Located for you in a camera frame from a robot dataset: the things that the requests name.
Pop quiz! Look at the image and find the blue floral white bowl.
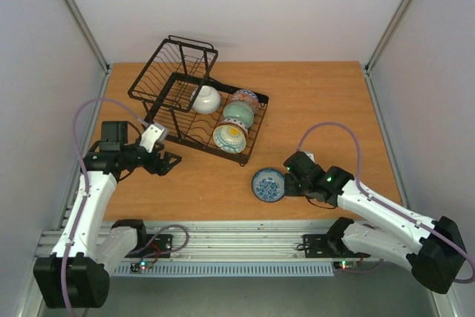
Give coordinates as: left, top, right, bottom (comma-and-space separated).
251, 168, 286, 203

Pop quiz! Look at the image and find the black wire dish rack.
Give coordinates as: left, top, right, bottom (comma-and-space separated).
128, 35, 269, 166

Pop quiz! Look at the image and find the yellow blue patterned bowl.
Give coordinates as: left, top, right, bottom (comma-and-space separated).
212, 124, 247, 154

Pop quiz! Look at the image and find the white ceramic bowl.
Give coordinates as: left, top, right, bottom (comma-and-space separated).
191, 85, 221, 114

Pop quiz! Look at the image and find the red white patterned bowl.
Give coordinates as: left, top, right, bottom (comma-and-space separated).
220, 117, 248, 134

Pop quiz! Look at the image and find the teal green bowl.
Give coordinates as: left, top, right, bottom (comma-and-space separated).
223, 101, 255, 128

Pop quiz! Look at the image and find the blue orange patterned bowl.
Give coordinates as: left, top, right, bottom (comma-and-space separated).
229, 89, 260, 114

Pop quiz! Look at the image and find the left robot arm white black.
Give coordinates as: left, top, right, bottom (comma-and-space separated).
33, 121, 181, 310

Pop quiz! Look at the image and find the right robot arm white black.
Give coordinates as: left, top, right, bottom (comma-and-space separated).
284, 151, 467, 294

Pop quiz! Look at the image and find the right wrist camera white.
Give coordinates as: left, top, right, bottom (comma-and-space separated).
305, 151, 315, 162

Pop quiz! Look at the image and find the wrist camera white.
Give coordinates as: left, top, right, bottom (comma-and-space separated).
305, 151, 315, 162
140, 122, 168, 153

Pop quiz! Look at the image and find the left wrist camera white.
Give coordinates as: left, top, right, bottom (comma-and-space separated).
140, 122, 168, 153

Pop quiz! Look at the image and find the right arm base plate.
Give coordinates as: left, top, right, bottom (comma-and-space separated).
302, 234, 370, 259

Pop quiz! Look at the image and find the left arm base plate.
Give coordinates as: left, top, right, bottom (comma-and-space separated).
126, 234, 173, 258

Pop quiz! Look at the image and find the grey slotted cable duct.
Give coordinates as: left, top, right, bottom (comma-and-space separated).
112, 261, 334, 278

